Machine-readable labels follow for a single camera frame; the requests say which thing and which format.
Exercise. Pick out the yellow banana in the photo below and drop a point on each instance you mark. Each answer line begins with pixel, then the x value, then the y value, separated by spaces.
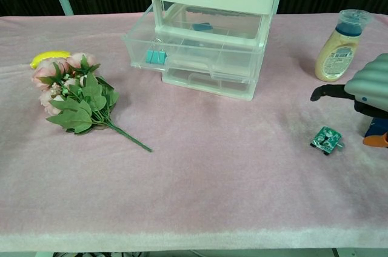
pixel 48 56

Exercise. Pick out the green patterned binder clip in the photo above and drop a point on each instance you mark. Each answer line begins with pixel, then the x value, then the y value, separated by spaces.
pixel 325 141

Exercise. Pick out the pink tablecloth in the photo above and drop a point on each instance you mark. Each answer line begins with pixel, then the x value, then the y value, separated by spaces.
pixel 212 178

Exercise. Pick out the clear plastic drawer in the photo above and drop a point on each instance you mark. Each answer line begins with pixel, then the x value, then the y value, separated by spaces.
pixel 194 54

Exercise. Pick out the teal binder clip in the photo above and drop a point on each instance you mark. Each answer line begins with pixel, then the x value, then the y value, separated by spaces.
pixel 201 26
pixel 156 56

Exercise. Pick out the beige bottle with blue cap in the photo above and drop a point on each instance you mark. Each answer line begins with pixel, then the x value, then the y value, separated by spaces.
pixel 336 57

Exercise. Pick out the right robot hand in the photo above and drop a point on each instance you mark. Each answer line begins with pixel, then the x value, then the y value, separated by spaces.
pixel 373 81

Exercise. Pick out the pink artificial flower bouquet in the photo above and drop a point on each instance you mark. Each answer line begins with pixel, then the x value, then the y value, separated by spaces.
pixel 82 99

